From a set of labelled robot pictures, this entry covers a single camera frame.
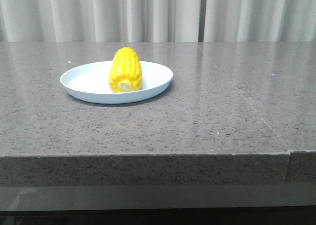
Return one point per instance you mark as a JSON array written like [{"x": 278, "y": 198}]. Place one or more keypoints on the yellow corn cob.
[{"x": 126, "y": 72}]

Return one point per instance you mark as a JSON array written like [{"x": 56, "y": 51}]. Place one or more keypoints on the light blue round plate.
[{"x": 90, "y": 83}]

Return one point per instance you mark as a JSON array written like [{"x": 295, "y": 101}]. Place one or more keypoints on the white pleated curtain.
[{"x": 157, "y": 20}]

